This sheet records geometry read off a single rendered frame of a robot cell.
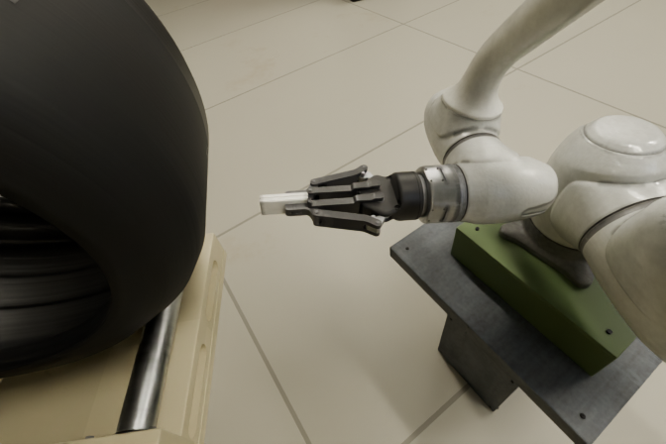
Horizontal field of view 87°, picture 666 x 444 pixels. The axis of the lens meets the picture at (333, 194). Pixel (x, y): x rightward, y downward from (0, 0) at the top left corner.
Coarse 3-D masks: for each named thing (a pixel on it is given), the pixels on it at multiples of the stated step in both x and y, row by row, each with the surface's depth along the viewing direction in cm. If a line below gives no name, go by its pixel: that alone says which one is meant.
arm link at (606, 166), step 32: (608, 128) 54; (640, 128) 53; (576, 160) 55; (608, 160) 51; (640, 160) 50; (576, 192) 55; (608, 192) 52; (640, 192) 50; (544, 224) 66; (576, 224) 56
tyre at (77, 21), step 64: (0, 0) 23; (64, 0) 28; (128, 0) 36; (0, 64) 22; (64, 64) 25; (128, 64) 31; (0, 128) 23; (64, 128) 25; (128, 128) 29; (192, 128) 41; (0, 192) 25; (64, 192) 27; (128, 192) 30; (192, 192) 37; (0, 256) 60; (64, 256) 63; (128, 256) 34; (192, 256) 42; (0, 320) 54; (64, 320) 55; (128, 320) 43
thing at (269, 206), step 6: (264, 198) 51; (270, 198) 51; (276, 198) 51; (282, 198) 51; (288, 198) 51; (294, 198) 51; (300, 198) 51; (306, 198) 51; (264, 204) 51; (270, 204) 51; (276, 204) 51; (282, 204) 51; (264, 210) 52; (270, 210) 52; (276, 210) 52; (282, 210) 52
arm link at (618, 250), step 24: (624, 216) 50; (648, 216) 44; (600, 240) 52; (624, 240) 46; (648, 240) 42; (600, 264) 52; (624, 264) 46; (648, 264) 42; (624, 288) 47; (648, 288) 43; (624, 312) 48; (648, 312) 44; (648, 336) 45
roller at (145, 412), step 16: (176, 304) 55; (160, 320) 52; (176, 320) 55; (144, 336) 51; (160, 336) 51; (144, 352) 49; (160, 352) 50; (144, 368) 48; (160, 368) 49; (144, 384) 46; (160, 384) 48; (128, 400) 45; (144, 400) 45; (160, 400) 47; (128, 416) 44; (144, 416) 44
